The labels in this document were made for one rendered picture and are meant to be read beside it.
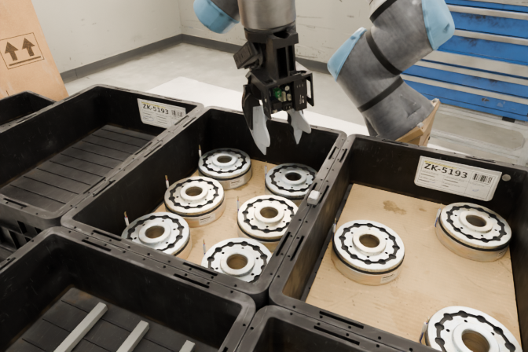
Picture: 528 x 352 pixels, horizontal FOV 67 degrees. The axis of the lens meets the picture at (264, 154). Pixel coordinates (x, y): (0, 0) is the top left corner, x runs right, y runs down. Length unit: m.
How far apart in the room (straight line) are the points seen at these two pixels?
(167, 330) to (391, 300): 0.30
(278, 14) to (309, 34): 3.15
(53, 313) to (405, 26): 0.75
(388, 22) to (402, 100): 0.16
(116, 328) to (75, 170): 0.40
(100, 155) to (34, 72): 2.50
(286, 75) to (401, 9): 0.36
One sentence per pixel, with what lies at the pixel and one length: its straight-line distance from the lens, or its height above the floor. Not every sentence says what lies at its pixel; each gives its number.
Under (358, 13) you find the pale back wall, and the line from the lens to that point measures 3.45.
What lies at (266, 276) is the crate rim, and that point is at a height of 0.93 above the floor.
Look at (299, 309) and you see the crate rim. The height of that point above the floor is 0.93.
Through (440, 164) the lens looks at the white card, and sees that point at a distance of 0.74.
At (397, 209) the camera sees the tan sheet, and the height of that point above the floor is 0.83.
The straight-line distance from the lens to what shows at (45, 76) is 3.42.
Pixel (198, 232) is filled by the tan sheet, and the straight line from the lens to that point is 0.67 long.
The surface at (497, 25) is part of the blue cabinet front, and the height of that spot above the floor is 0.78.
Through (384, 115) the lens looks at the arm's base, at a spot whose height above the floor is 0.90.
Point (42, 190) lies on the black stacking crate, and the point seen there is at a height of 0.83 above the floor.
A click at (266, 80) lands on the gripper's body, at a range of 0.55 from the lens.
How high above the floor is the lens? 1.28
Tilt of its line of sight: 32 degrees down
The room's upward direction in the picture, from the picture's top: straight up
